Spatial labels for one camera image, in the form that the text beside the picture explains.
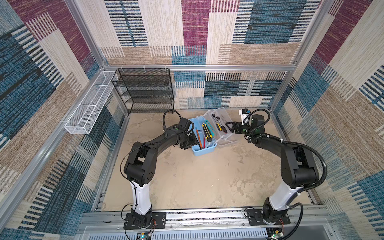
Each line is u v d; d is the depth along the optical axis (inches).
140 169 19.8
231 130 33.8
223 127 37.1
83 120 27.5
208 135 37.1
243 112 33.4
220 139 35.8
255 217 28.9
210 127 38.9
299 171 19.0
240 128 32.9
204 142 39.7
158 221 28.9
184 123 30.5
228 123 35.7
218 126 37.3
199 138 40.5
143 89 42.6
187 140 32.1
